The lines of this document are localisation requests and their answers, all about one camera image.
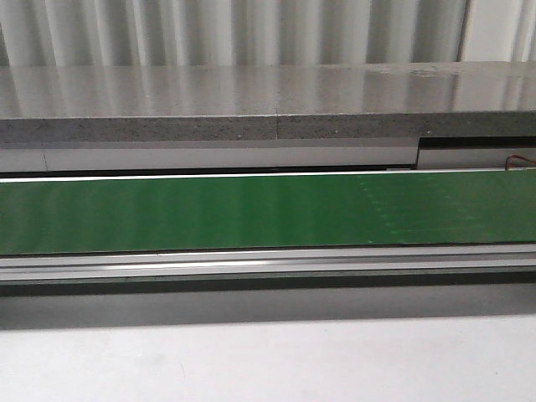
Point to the grey granite countertop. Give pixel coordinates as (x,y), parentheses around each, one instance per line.
(248,103)

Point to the white corrugated curtain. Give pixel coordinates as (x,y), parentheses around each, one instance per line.
(225,33)

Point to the green conveyor belt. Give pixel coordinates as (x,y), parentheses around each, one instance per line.
(109,215)

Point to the aluminium conveyor frame rail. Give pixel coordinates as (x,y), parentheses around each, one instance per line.
(293,261)

